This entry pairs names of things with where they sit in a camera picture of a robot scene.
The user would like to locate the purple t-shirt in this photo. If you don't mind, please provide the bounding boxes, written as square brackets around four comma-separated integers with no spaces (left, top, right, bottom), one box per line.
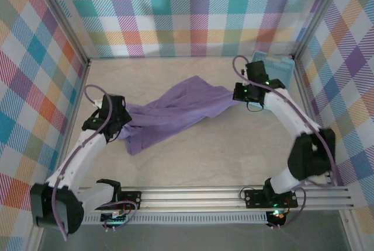
[121,76,239,156]

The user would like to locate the light blue plastic basket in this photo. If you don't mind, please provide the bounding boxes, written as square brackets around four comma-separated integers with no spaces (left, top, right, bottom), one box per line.
[251,51,295,109]

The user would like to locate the green controller board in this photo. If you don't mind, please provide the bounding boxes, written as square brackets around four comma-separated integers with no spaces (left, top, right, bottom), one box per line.
[101,210,131,226]

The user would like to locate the black controller board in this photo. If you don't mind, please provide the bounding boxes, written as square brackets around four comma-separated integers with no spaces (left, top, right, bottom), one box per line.
[267,209,286,228]

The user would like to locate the thin black cable loop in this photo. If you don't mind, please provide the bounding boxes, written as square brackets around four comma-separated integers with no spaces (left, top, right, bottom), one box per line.
[246,100,266,113]

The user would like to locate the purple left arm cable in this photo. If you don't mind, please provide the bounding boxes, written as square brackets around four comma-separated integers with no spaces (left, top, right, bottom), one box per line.
[51,85,138,242]

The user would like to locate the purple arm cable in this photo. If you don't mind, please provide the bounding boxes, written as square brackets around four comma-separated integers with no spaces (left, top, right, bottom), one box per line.
[232,55,341,230]
[51,85,138,242]

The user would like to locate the aluminium side rail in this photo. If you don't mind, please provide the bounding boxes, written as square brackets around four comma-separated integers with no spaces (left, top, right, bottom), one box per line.
[292,58,338,187]
[52,58,92,189]

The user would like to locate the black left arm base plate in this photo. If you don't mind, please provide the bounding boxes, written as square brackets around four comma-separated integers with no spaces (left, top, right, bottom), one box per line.
[112,190,143,211]

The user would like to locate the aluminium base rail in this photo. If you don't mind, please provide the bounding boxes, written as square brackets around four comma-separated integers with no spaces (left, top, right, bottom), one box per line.
[81,186,355,214]

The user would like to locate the aluminium frame post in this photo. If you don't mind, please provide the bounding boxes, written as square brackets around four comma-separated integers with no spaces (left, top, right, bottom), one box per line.
[25,227,49,251]
[340,208,365,251]
[292,0,350,62]
[29,0,92,65]

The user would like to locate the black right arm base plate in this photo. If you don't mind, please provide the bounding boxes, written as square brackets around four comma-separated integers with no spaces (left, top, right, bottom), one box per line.
[244,188,299,208]

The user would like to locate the grey slotted cable duct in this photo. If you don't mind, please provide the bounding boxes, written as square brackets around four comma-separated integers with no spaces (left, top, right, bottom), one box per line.
[83,214,269,225]

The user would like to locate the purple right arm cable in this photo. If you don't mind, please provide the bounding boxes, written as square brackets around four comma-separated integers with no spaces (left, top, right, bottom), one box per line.
[232,55,341,230]

